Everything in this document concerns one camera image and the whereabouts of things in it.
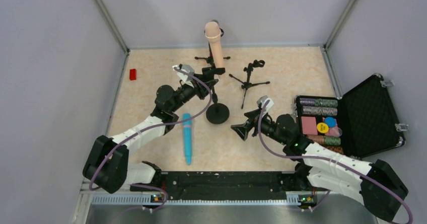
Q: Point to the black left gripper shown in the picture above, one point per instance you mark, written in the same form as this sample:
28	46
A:
203	87

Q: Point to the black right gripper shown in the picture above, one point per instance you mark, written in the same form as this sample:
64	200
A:
255	122

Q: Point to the round base mic stand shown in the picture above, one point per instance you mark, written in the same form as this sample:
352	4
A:
217	113

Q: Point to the shock mount tripod stand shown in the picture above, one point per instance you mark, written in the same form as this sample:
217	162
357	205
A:
210	60

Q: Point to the blue microphone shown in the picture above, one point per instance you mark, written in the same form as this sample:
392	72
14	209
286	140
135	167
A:
187	138

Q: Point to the black tripod mic stand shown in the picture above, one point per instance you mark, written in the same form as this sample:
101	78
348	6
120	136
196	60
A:
245	85

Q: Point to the beige microphone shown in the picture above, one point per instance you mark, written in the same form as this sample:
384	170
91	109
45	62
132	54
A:
213	35

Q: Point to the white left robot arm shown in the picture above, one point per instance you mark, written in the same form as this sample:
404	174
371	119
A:
108	167

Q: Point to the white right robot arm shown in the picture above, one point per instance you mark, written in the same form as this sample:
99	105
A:
374	185

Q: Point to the pink card in case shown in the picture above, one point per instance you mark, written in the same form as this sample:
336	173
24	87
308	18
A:
309	125

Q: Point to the small red block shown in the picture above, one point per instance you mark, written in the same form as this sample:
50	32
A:
132	74

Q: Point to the yellow round chip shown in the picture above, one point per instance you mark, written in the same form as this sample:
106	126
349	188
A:
322	127

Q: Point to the blue round chip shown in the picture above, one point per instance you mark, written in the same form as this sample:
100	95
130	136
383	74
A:
330	121

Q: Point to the black carrying case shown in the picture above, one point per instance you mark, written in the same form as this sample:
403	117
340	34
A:
367	123

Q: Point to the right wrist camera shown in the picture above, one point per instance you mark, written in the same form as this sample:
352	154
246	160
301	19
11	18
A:
265	103

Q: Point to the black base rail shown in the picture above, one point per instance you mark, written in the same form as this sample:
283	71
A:
239	185

